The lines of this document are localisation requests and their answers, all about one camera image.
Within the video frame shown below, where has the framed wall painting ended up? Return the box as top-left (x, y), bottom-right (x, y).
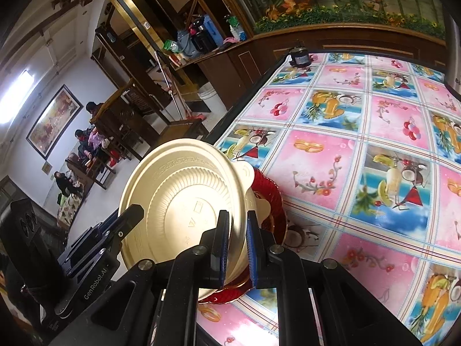
top-left (26, 84), bottom-right (84, 159)

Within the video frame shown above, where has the large red glass plate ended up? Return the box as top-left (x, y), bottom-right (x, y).
top-left (200, 168), bottom-right (288, 303)

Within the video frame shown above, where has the white bucket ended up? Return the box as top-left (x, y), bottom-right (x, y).
top-left (197, 82), bottom-right (218, 101)

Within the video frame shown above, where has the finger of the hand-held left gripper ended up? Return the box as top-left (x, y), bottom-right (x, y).
top-left (104, 204), bottom-right (145, 257)
top-left (58, 211), bottom-right (122, 278)

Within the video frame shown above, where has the artificial flower display case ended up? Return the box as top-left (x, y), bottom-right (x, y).
top-left (220, 0), bottom-right (447, 40)

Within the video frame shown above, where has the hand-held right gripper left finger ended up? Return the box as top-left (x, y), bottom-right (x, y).
top-left (47, 210), bottom-right (231, 346)

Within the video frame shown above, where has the black thermos jug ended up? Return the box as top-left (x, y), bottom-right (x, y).
top-left (191, 20), bottom-right (218, 53)

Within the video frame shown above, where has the wooden dining table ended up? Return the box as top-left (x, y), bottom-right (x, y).
top-left (67, 151), bottom-right (109, 190)

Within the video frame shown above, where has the stainless steel thermos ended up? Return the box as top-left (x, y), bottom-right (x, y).
top-left (445, 11), bottom-right (461, 96)

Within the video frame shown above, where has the wooden counter cabinet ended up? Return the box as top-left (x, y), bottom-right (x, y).
top-left (173, 32), bottom-right (299, 109)

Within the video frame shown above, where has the blue jug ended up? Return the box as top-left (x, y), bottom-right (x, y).
top-left (203, 14), bottom-right (224, 46)

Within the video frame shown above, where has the small black motor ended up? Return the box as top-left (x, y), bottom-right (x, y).
top-left (289, 41), bottom-right (313, 67)

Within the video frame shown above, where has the green label bottle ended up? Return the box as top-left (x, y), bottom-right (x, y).
top-left (225, 14), bottom-right (247, 42)

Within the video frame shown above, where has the grey kettle jug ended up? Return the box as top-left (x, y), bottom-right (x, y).
top-left (176, 29), bottom-right (197, 58)

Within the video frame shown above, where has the wooden chair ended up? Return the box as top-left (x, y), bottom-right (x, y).
top-left (90, 79), bottom-right (209, 159)

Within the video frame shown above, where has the fluorescent ceiling light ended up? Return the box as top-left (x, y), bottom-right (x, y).
top-left (0, 70), bottom-right (33, 116)

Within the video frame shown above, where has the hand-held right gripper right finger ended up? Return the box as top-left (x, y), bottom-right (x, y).
top-left (247, 211), bottom-right (424, 346)

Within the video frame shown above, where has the mop with metal handle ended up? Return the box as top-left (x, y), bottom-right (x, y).
top-left (155, 50), bottom-right (208, 124)

